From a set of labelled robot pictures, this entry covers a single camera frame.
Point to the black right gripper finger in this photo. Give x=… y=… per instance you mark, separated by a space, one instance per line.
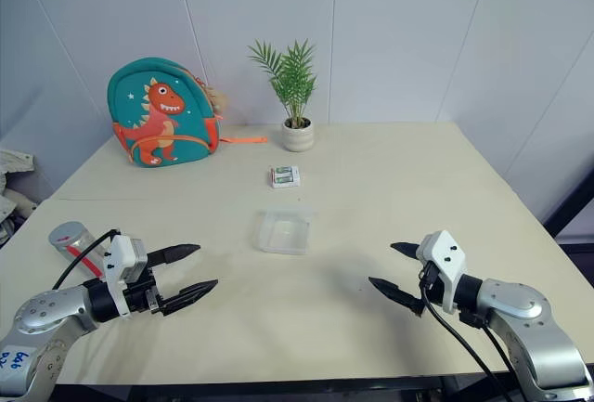
x=407 y=249
x=394 y=290

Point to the white ribbed plant pot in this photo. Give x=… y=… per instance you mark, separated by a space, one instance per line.
x=297 y=137

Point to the teal dinosaur backpack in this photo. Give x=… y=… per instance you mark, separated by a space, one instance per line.
x=158 y=114

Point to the black frame beside table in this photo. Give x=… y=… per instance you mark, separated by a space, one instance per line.
x=573 y=207

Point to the small white green packet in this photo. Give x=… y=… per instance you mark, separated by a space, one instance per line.
x=284 y=177

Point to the clear plastic container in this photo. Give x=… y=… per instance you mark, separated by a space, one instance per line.
x=283 y=232

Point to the green palm plant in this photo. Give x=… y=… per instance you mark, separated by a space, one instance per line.
x=290 y=77

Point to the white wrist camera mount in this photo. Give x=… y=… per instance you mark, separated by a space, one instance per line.
x=118 y=253
x=445 y=263

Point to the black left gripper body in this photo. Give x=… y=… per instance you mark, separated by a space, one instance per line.
x=139 y=297

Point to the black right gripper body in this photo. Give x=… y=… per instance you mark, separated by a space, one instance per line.
x=429 y=283

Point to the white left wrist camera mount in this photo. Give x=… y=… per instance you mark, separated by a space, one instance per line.
x=118 y=253

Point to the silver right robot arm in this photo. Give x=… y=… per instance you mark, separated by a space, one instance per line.
x=524 y=323

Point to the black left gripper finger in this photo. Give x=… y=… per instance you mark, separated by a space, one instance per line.
x=190 y=293
x=174 y=252

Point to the beige plush backpack charm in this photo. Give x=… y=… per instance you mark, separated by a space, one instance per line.
x=219 y=98

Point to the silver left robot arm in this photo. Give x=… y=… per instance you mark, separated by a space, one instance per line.
x=51 y=314

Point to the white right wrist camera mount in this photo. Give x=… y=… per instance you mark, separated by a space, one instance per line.
x=445 y=263

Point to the white sticker with blue writing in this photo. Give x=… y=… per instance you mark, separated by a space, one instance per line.
x=14 y=367

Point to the beige cloth pile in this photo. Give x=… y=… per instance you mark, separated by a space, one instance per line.
x=14 y=165

